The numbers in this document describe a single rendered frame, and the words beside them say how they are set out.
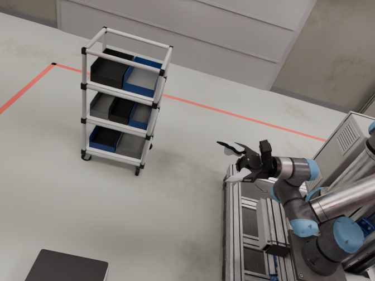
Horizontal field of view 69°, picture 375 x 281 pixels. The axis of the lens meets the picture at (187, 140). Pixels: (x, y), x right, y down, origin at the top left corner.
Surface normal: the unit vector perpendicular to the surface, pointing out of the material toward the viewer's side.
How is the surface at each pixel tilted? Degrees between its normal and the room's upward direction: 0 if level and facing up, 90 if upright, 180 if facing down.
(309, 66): 90
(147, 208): 0
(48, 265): 0
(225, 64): 90
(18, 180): 0
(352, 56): 90
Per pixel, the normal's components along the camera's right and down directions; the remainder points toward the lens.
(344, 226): 0.26, -0.62
